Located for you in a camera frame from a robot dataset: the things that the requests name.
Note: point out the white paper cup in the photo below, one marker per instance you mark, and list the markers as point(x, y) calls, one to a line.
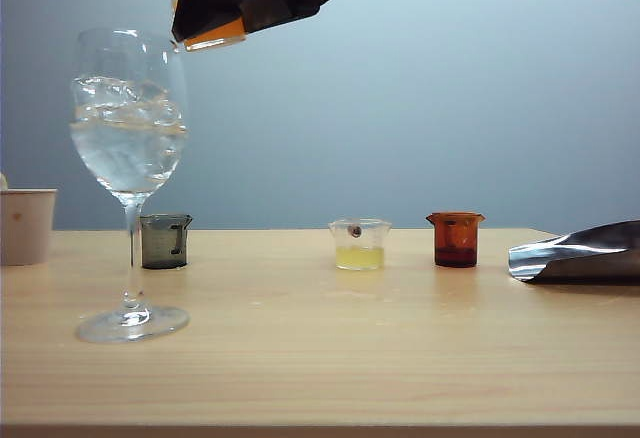
point(25, 228)

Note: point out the clear measuring cup orange juice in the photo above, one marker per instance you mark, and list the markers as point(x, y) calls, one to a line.
point(215, 38)

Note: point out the clear measuring cup yellow juice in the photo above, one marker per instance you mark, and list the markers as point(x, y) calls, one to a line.
point(360, 258)

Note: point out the amber measuring cup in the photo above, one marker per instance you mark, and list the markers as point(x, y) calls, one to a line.
point(455, 243)

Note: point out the pale crumpled tissue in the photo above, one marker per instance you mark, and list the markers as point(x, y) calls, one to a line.
point(3, 182)

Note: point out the clear stemmed wine glass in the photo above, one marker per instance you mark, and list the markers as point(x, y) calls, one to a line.
point(130, 158)

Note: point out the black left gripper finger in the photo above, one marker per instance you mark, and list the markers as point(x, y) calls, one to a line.
point(265, 10)
point(210, 3)

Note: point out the silver metal scoop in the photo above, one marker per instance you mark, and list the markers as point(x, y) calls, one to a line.
point(575, 253)

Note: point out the grey smoked measuring cup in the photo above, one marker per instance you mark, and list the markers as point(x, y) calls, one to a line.
point(165, 243)

